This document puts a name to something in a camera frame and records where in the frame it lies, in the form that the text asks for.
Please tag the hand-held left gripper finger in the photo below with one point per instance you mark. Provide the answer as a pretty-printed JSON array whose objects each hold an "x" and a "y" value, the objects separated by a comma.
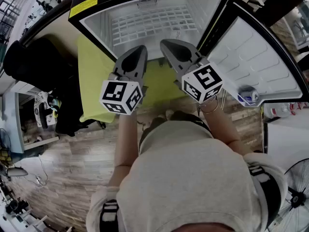
[
  {"x": 123, "y": 66},
  {"x": 141, "y": 66}
]

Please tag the person's left forearm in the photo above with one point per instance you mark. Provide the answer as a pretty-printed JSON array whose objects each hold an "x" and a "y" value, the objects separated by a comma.
[{"x": 126, "y": 139}]

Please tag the blue white drink can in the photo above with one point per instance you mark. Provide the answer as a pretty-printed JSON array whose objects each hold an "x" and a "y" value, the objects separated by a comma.
[{"x": 248, "y": 94}]

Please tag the black office chair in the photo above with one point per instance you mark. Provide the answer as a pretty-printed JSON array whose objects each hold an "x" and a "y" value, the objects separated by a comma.
[{"x": 36, "y": 64}]

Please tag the white wire fridge shelf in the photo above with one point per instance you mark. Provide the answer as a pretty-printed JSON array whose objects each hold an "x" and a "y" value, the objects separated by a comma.
[{"x": 113, "y": 40}]

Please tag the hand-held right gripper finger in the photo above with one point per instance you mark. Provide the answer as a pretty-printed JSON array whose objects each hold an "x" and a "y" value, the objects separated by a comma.
[
  {"x": 172, "y": 59},
  {"x": 188, "y": 49}
]

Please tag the small teal yellow object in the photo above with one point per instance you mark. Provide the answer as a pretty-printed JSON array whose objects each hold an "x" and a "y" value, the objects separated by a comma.
[{"x": 55, "y": 103}]

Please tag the white table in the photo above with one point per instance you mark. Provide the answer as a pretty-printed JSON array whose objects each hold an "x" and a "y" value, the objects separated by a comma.
[{"x": 287, "y": 141}]

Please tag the patterned white stool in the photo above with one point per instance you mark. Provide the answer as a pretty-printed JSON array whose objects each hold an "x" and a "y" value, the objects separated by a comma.
[{"x": 37, "y": 103}]

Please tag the person's right forearm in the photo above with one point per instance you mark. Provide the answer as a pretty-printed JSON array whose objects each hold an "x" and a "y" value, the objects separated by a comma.
[{"x": 217, "y": 124}]

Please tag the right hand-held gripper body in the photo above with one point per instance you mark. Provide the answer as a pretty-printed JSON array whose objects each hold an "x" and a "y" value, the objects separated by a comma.
[{"x": 205, "y": 78}]

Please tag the black standing fan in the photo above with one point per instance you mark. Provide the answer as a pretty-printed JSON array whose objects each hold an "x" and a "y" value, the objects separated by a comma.
[{"x": 295, "y": 199}]

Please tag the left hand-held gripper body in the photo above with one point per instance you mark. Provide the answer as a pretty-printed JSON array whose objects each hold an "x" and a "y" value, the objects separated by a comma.
[{"x": 116, "y": 93}]

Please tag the white cabinet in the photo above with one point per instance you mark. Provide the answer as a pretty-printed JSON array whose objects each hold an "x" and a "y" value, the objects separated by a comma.
[{"x": 23, "y": 88}]

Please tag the person's left leg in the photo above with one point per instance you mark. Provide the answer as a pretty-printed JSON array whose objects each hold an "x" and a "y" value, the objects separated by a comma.
[{"x": 154, "y": 124}]

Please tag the person's leg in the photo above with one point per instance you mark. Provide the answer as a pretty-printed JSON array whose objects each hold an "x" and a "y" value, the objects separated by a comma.
[
  {"x": 154, "y": 124},
  {"x": 186, "y": 116}
]

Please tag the small black fridge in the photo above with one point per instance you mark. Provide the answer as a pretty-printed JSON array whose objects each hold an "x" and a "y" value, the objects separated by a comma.
[{"x": 99, "y": 23}]

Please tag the white fridge door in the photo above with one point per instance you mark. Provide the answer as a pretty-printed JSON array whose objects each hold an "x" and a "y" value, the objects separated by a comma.
[{"x": 253, "y": 57}]

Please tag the lime green tablecloth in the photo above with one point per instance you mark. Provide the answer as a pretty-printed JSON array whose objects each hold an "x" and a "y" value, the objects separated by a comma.
[{"x": 94, "y": 81}]

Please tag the person's beige shirt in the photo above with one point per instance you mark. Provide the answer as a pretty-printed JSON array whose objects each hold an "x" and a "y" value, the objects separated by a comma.
[{"x": 183, "y": 178}]

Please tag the thin bangle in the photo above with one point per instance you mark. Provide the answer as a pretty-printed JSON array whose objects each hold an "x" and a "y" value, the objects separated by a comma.
[{"x": 210, "y": 112}]

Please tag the pack of water bottles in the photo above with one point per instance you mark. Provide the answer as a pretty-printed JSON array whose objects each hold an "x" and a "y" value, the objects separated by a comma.
[{"x": 277, "y": 110}]

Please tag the white green carton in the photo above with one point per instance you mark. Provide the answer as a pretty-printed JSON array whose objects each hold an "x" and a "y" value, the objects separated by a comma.
[{"x": 177, "y": 34}]

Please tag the pale blue desk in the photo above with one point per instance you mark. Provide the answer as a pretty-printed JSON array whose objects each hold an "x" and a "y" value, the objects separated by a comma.
[{"x": 12, "y": 120}]

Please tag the person's right leg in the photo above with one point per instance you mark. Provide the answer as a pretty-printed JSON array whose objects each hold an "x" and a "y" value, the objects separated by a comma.
[{"x": 186, "y": 116}]

